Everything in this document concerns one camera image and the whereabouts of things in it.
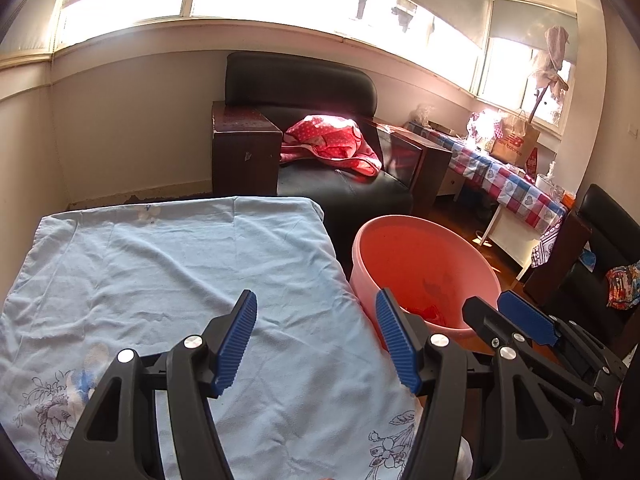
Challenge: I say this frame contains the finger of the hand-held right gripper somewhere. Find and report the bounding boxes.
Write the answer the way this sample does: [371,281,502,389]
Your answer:
[497,291,627,378]
[462,296,606,407]

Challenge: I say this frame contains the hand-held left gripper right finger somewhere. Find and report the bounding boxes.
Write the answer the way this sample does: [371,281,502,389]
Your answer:
[376,287,586,480]

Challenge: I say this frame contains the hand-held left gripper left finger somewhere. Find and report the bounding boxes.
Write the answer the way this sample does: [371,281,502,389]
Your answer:
[56,289,258,480]

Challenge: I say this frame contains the red snack packet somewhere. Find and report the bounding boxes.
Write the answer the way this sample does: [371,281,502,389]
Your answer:
[402,302,451,331]

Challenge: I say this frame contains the pink plastic basin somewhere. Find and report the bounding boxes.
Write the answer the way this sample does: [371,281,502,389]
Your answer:
[349,216,502,356]

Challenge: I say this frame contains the light blue floral cloth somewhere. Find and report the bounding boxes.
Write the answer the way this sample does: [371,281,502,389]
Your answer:
[0,195,473,480]

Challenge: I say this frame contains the colourful crumpled packet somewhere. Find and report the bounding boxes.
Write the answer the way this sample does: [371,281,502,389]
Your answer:
[606,265,640,311]

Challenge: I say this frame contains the black armchair with wooden arms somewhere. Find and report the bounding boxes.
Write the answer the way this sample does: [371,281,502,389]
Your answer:
[211,51,453,261]
[525,183,640,356]

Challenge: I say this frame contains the table with checkered tablecloth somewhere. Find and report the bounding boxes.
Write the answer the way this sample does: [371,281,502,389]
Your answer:
[404,120,568,281]

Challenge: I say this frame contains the brown paper shopping bag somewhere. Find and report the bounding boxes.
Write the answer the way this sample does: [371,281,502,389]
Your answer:
[490,109,542,168]

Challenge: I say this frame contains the frilly checkered cloth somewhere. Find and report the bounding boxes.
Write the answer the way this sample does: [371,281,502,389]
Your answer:
[467,110,502,147]

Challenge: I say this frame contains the red polka dot cloth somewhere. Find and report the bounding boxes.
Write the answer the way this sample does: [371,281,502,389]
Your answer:
[280,115,383,177]

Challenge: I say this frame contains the pink cloth on stand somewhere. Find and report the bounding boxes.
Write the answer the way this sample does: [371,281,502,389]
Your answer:
[530,26,572,111]

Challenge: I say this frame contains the window with white frame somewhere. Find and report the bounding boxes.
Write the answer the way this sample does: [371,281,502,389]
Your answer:
[55,0,576,128]

